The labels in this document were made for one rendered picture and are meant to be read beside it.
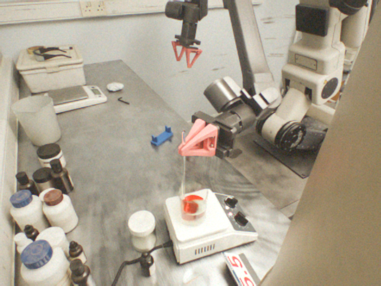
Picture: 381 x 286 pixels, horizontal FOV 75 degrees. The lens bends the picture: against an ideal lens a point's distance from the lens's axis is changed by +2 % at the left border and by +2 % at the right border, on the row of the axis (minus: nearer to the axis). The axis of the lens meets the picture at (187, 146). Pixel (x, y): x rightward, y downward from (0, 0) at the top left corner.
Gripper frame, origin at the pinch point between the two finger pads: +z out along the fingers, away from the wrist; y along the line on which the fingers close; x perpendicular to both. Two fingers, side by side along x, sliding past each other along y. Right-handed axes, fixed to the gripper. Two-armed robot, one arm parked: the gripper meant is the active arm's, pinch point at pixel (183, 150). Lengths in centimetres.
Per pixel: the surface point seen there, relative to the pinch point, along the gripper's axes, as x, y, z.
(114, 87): 24, -88, -32
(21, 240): 19.0, -18.4, 28.7
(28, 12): -6, -143, -18
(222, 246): 23.2, 9.8, -3.0
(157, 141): 24.8, -34.5, -18.9
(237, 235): 20.8, 11.3, -6.2
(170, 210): 17.5, -2.2, 1.8
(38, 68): 15, -112, -6
